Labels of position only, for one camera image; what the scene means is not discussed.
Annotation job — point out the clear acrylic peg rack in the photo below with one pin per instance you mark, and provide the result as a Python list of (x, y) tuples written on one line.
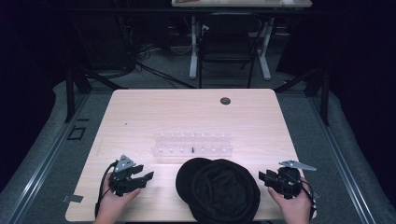
[(192, 144)]

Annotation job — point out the aluminium floor rail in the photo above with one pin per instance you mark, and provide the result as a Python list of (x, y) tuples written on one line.
[(342, 158), (46, 158)]

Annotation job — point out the white-legged desk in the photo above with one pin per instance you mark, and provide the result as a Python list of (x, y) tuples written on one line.
[(243, 3)]

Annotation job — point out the short black tape strip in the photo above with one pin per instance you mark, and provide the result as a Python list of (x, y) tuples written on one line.
[(83, 119)]

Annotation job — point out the person's black cap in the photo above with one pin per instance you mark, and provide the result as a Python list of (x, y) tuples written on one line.
[(218, 189)]

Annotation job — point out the person's left hand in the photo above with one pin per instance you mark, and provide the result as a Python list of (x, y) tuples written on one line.
[(113, 205)]

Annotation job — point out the black metal stand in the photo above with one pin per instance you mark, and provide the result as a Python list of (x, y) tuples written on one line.
[(70, 93), (325, 99)]

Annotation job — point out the grey tape piece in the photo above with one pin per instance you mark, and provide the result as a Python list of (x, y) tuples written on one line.
[(73, 198)]

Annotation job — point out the black tape square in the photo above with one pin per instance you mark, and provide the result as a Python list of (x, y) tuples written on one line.
[(71, 137)]

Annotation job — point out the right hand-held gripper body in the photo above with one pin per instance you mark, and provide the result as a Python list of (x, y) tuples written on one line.
[(288, 183)]

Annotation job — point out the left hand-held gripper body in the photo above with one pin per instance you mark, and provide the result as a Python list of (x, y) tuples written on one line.
[(123, 179)]

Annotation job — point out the person's right hand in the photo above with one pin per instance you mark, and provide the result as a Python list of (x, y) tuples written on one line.
[(294, 210)]

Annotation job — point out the black chair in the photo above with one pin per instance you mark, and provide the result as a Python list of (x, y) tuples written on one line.
[(227, 40)]

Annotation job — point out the round grey table grommet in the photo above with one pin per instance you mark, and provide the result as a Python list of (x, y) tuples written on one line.
[(225, 100)]

